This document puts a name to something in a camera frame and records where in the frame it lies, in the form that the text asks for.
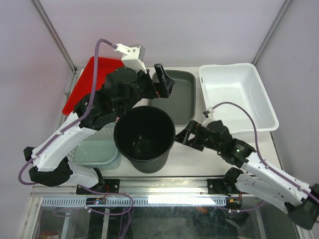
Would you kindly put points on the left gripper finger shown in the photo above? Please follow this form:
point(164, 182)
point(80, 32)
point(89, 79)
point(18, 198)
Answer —
point(163, 89)
point(162, 76)

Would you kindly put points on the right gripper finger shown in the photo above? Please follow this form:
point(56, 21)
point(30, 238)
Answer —
point(188, 130)
point(190, 141)

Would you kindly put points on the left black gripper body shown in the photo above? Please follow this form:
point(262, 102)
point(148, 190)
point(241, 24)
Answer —
point(145, 90)

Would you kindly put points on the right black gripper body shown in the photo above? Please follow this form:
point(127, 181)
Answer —
point(204, 138)

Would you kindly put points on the dark grey plastic tub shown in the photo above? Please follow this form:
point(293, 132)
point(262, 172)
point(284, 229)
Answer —
point(180, 106)

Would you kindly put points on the black ribbed bucket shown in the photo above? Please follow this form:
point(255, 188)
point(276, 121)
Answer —
point(145, 136)

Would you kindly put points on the large white plastic container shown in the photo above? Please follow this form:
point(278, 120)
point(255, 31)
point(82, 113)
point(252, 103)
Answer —
point(237, 85)

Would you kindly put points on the light blue perforated basket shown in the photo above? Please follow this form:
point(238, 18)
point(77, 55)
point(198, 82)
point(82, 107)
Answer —
point(98, 150)

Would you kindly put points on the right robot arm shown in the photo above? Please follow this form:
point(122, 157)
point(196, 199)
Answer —
point(249, 174)

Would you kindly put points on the red plastic tray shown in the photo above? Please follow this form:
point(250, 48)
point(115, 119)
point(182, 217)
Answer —
point(84, 84)

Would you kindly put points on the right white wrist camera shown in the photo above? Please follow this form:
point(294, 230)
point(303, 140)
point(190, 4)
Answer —
point(208, 117)

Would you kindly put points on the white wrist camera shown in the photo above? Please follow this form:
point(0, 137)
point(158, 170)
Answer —
point(132, 56)
point(208, 117)

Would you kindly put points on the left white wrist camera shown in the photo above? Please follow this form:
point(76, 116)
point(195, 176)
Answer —
point(132, 56)

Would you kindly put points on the aluminium mounting rail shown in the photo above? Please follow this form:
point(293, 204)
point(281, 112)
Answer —
point(141, 187)

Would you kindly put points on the white slotted cable duct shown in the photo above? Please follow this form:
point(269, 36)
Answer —
point(150, 201)

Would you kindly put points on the left aluminium frame post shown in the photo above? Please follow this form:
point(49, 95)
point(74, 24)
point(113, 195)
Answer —
point(53, 34)

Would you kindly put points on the aluminium frame post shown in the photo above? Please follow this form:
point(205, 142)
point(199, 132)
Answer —
point(271, 31)
point(53, 34)

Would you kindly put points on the right aluminium frame post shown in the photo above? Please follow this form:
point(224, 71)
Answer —
point(271, 31)

